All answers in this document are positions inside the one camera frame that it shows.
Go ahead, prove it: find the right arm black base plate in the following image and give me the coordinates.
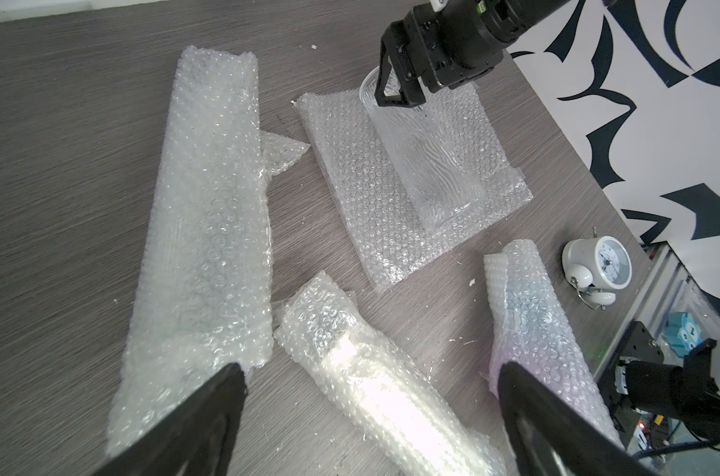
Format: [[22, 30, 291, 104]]
[[597, 320, 665, 412]]

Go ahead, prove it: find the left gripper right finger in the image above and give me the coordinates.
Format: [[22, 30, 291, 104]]
[[498, 362, 651, 475]]

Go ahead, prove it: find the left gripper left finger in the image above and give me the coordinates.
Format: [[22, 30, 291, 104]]
[[94, 363, 248, 476]]

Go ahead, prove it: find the blue owl toy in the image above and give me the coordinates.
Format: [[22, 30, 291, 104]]
[[663, 313, 703, 358]]

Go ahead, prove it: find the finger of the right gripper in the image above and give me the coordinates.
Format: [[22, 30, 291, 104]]
[[374, 47, 427, 108]]

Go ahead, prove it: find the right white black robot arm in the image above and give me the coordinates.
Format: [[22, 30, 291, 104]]
[[374, 0, 565, 108]]

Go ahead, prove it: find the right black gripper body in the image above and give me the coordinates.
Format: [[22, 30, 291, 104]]
[[381, 1, 515, 93]]

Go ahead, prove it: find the white alarm clock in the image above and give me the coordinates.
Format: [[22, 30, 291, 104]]
[[561, 236, 633, 311]]

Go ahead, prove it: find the iridescent bubble wrap bundle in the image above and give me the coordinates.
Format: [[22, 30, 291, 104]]
[[484, 239, 623, 448]]

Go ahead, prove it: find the bubble wrap sheet around vase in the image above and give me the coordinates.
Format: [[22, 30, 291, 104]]
[[293, 76, 534, 296]]

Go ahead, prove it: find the white vase in bubble wrap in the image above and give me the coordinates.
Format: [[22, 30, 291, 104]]
[[275, 272, 507, 475]]

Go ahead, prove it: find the clear glass vase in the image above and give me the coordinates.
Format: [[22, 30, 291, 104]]
[[359, 69, 487, 233]]

